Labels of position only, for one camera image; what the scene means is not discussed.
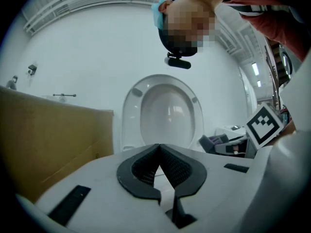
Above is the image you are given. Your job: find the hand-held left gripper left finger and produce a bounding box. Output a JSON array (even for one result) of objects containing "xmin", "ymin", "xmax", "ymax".
[{"xmin": 35, "ymin": 143, "xmax": 176, "ymax": 233}]

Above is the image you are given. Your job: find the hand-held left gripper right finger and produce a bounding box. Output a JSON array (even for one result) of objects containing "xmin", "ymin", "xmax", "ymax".
[{"xmin": 159, "ymin": 143, "xmax": 255, "ymax": 233}]

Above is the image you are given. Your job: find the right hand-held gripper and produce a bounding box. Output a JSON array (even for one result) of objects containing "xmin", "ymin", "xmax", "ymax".
[{"xmin": 198, "ymin": 102, "xmax": 285, "ymax": 159}]

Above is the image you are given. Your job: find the large cardboard box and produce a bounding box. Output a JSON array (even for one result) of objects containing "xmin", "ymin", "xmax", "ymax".
[{"xmin": 0, "ymin": 85, "xmax": 115, "ymax": 203}]

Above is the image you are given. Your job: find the wooden staircase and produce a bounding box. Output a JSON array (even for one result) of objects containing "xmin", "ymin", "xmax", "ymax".
[{"xmin": 264, "ymin": 36, "xmax": 296, "ymax": 114}]

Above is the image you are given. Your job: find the person's head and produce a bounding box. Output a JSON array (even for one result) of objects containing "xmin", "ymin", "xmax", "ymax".
[{"xmin": 150, "ymin": 0, "xmax": 219, "ymax": 58}]

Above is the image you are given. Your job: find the blue face mask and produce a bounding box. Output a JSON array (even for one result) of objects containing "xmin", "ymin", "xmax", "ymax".
[{"xmin": 151, "ymin": 0, "xmax": 171, "ymax": 30}]

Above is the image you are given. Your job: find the person's red shirt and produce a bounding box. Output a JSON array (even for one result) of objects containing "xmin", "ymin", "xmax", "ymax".
[{"xmin": 218, "ymin": 0, "xmax": 311, "ymax": 63}]

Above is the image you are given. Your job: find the black head camera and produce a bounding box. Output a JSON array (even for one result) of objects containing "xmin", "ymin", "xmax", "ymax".
[{"xmin": 164, "ymin": 52, "xmax": 192, "ymax": 70}]

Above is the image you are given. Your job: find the black white left shoulder strap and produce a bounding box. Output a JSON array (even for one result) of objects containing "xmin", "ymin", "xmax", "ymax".
[{"xmin": 228, "ymin": 3, "xmax": 292, "ymax": 17}]

